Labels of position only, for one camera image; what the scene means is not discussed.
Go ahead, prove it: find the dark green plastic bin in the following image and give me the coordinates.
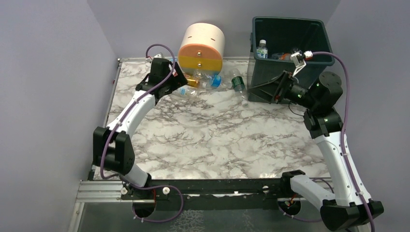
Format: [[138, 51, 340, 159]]
[[247, 16, 335, 103]]

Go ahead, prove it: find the cream orange round drawer box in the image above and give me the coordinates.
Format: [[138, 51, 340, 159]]
[[177, 23, 225, 74]]

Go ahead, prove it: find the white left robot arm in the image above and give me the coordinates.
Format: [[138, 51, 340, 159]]
[[93, 58, 188, 188]]

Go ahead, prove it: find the orange label clear bottle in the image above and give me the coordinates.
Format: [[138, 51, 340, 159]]
[[278, 53, 291, 61]]

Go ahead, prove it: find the red gold label bottle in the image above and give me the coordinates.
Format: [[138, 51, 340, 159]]
[[186, 77, 201, 88]]

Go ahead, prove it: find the white label long bottle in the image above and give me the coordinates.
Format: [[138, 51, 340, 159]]
[[173, 86, 198, 97]]

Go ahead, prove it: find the white blue label bottle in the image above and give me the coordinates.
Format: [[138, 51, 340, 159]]
[[256, 40, 268, 58]]

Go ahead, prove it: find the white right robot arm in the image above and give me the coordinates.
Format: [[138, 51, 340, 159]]
[[248, 71, 384, 232]]

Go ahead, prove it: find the green label bottle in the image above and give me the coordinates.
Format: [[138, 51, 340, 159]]
[[228, 68, 248, 106]]

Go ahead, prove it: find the blue cap clear bottle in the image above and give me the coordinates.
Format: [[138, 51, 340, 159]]
[[193, 70, 222, 89]]

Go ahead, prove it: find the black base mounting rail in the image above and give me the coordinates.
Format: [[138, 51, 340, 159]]
[[120, 178, 301, 218]]

